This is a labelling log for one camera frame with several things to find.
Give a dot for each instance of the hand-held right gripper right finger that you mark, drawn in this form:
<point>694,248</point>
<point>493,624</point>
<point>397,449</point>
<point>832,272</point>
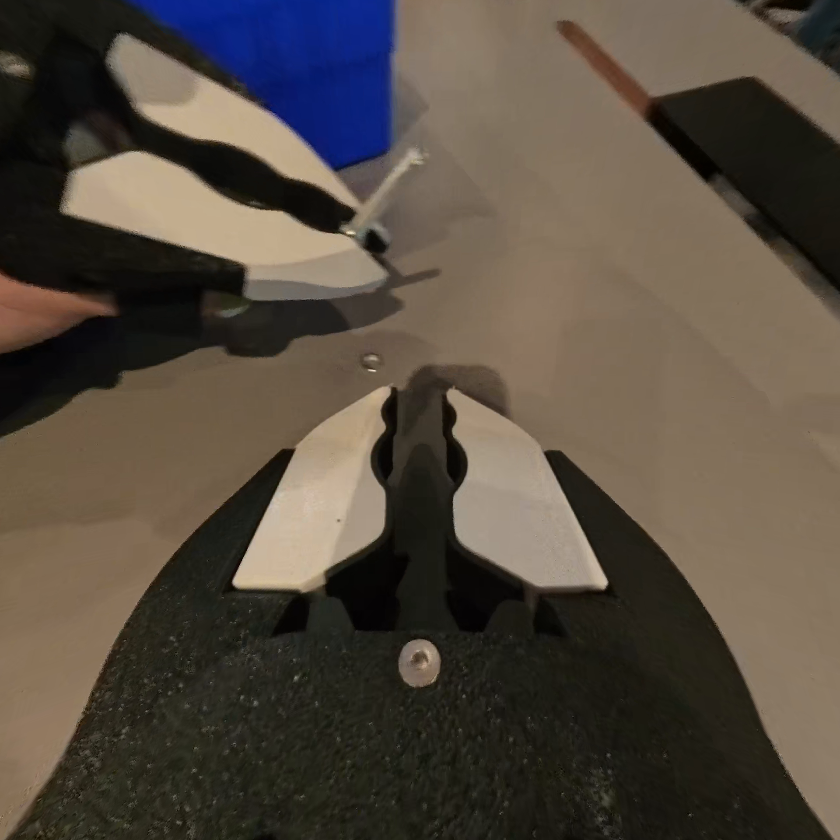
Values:
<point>518,512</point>

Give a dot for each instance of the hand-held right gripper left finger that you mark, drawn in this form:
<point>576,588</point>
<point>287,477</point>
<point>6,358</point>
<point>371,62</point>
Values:
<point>308,512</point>

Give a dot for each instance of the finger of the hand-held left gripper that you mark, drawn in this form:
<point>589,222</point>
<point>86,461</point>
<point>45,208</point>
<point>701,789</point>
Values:
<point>216,223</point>
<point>216,111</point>

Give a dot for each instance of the silver hex nut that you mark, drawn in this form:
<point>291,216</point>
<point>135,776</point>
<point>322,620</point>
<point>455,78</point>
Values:
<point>365,361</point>

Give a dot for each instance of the silver bolt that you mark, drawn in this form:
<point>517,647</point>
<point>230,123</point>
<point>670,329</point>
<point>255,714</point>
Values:
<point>387,190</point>

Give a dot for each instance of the person's left hand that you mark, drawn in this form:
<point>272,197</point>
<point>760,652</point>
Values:
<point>33,315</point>

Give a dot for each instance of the blue plastic bin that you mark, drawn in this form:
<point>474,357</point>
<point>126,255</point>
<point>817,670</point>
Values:
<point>295,79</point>

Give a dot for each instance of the black table mat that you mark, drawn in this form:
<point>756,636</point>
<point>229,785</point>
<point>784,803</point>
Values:
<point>774,164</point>

